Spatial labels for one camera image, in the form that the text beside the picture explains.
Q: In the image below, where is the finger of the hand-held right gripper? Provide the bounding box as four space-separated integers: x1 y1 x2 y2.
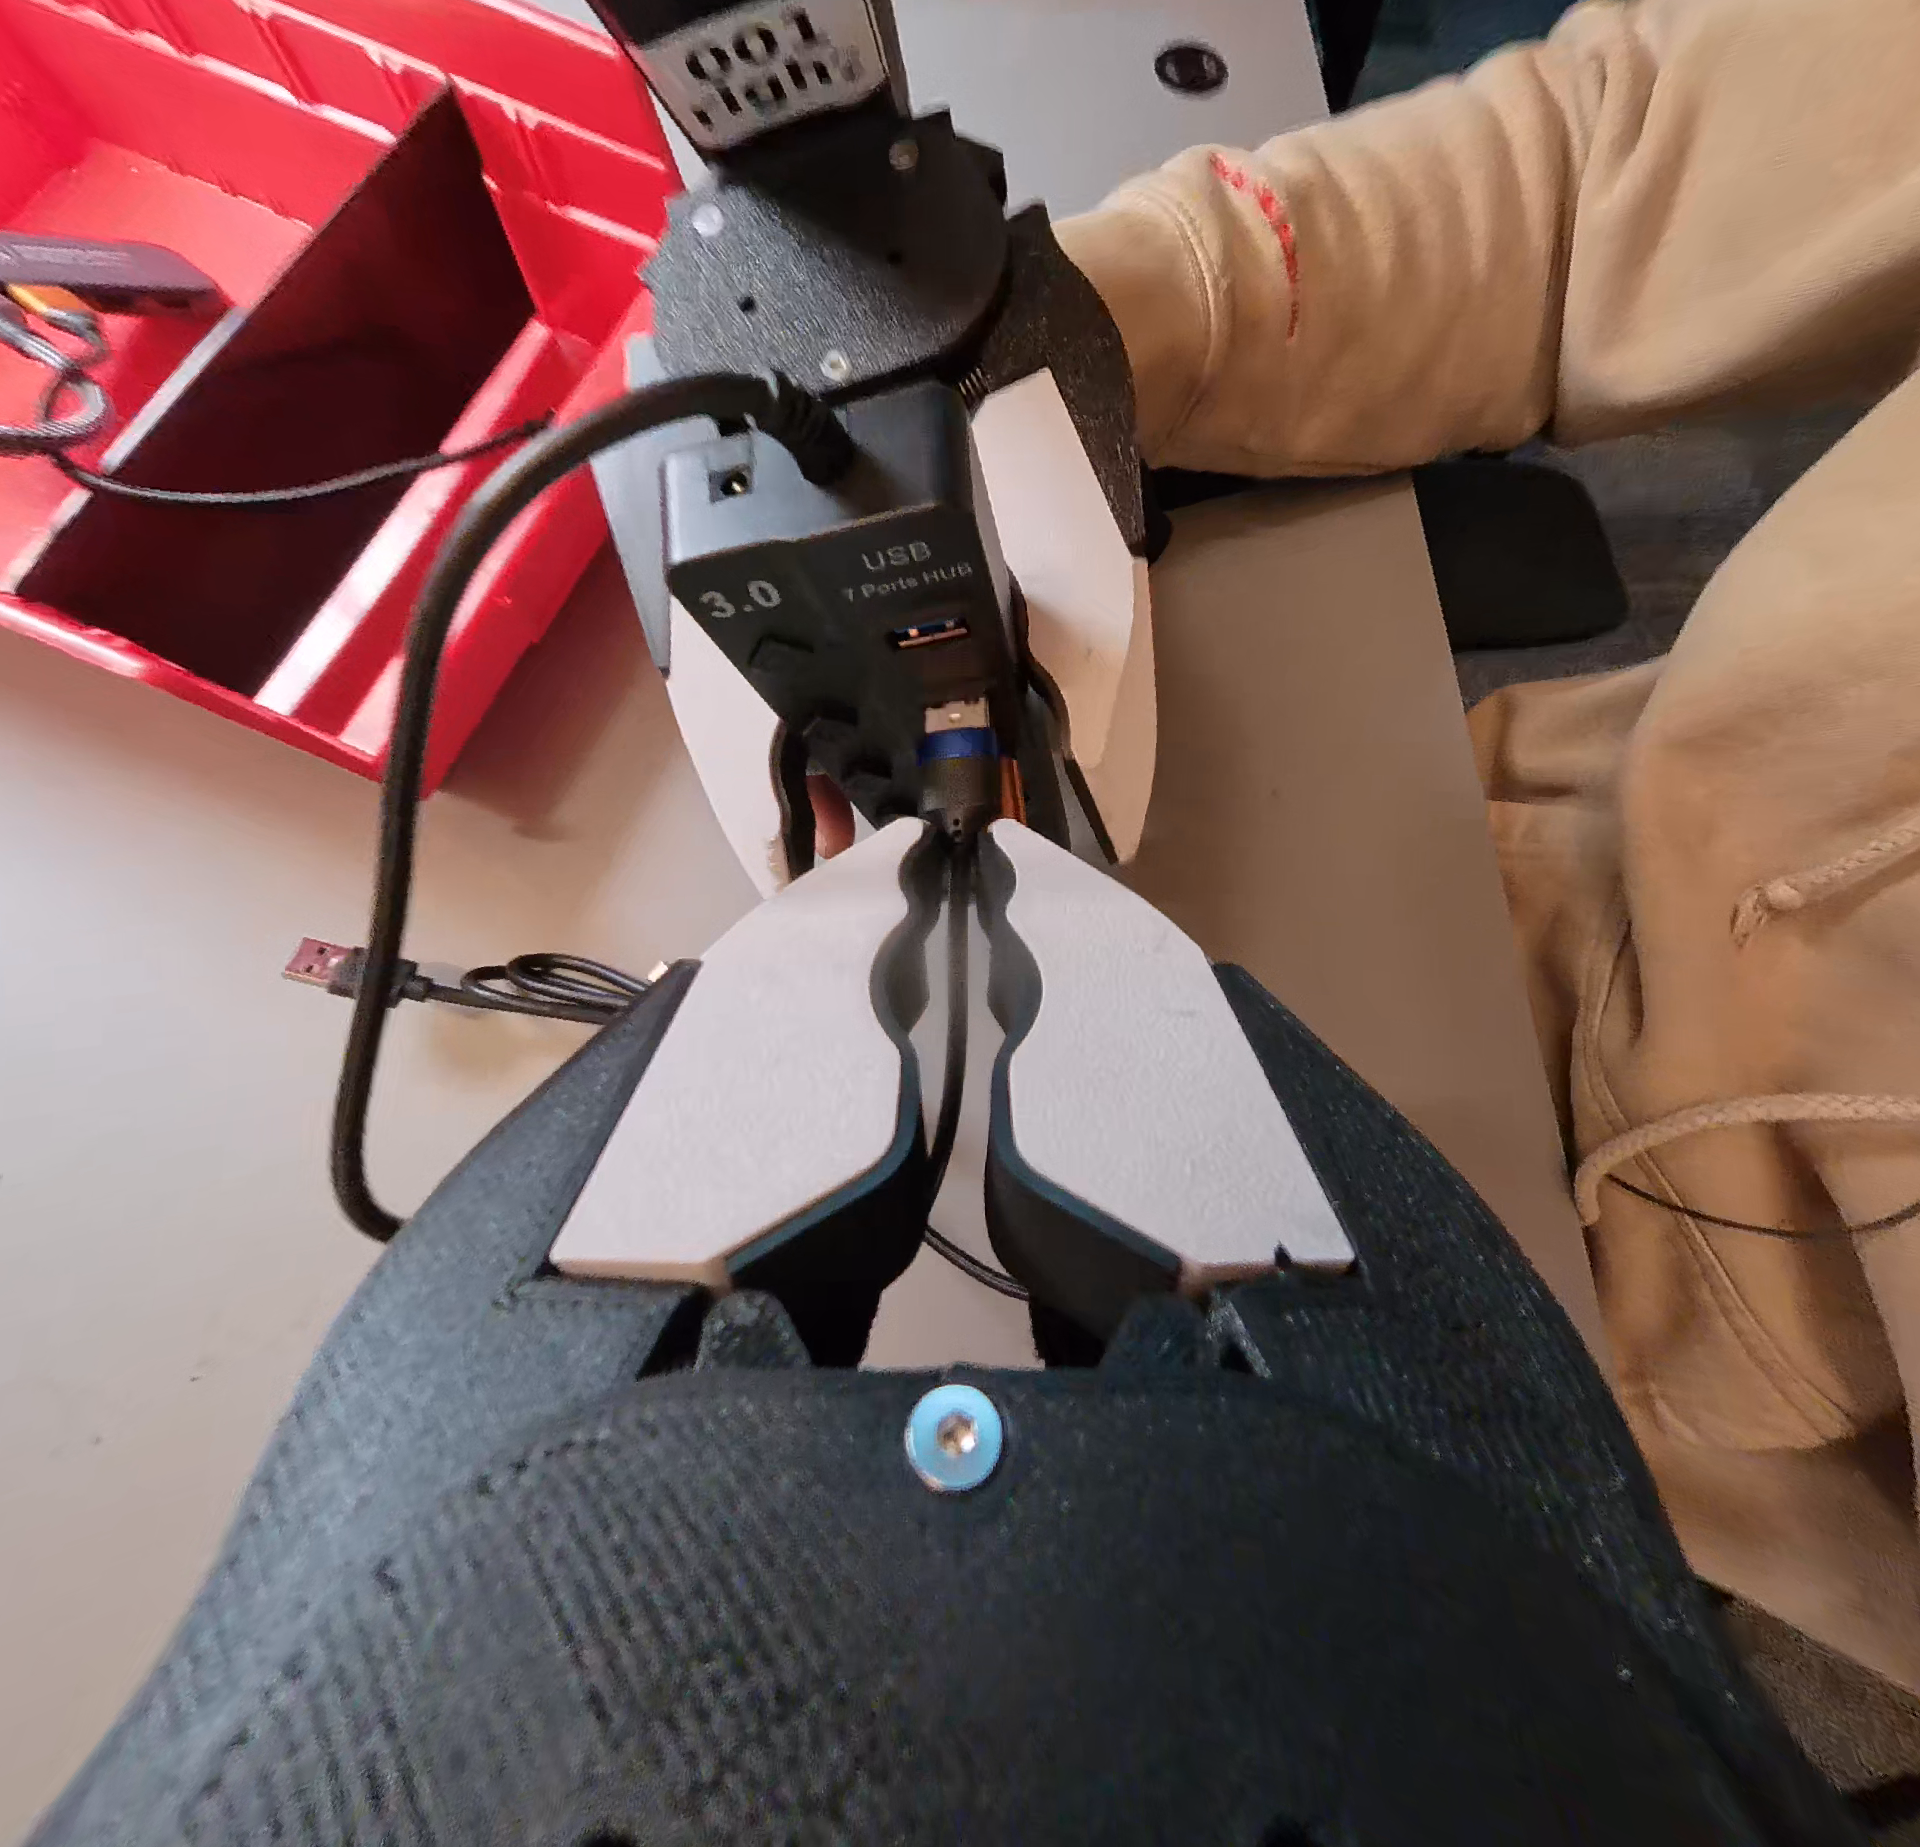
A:
973 366 1158 871
592 377 844 892

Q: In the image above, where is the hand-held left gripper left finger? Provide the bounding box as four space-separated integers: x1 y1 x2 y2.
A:
550 818 939 1297

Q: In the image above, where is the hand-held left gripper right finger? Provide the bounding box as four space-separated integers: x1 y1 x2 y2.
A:
977 818 1362 1302

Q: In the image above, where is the black USB hub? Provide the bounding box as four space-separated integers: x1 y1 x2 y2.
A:
658 377 1038 834

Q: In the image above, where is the thick black hub cable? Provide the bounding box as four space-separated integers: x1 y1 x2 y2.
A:
332 375 855 1246

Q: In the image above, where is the red plastic bin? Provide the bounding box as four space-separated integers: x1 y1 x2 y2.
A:
0 0 684 799

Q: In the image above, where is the person's right forearm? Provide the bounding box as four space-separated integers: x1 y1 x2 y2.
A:
1049 0 1920 477

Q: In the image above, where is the black bin divider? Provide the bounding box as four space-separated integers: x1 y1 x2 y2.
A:
16 83 543 694

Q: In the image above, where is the black flat device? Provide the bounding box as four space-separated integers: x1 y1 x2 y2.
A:
0 231 226 315

